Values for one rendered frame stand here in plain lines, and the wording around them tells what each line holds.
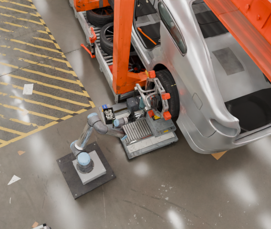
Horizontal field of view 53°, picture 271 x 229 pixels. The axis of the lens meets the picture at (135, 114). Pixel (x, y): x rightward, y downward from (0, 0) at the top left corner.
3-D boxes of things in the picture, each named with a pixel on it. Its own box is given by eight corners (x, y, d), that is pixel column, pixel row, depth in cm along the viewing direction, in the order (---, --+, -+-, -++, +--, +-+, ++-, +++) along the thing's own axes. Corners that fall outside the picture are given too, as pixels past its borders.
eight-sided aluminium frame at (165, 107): (163, 122, 382) (171, 101, 336) (159, 124, 381) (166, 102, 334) (147, 92, 407) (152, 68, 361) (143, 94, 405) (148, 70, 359)
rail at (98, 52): (122, 100, 446) (123, 92, 427) (117, 101, 443) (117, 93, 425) (77, 5, 556) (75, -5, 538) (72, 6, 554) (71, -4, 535)
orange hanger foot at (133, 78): (157, 82, 426) (160, 68, 396) (125, 92, 411) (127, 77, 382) (152, 75, 433) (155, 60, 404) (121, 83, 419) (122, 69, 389)
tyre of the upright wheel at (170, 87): (191, 118, 357) (182, 68, 339) (175, 123, 351) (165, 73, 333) (168, 109, 418) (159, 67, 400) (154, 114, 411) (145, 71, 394)
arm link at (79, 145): (73, 159, 347) (93, 122, 299) (67, 147, 354) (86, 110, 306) (84, 156, 357) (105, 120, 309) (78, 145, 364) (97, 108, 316)
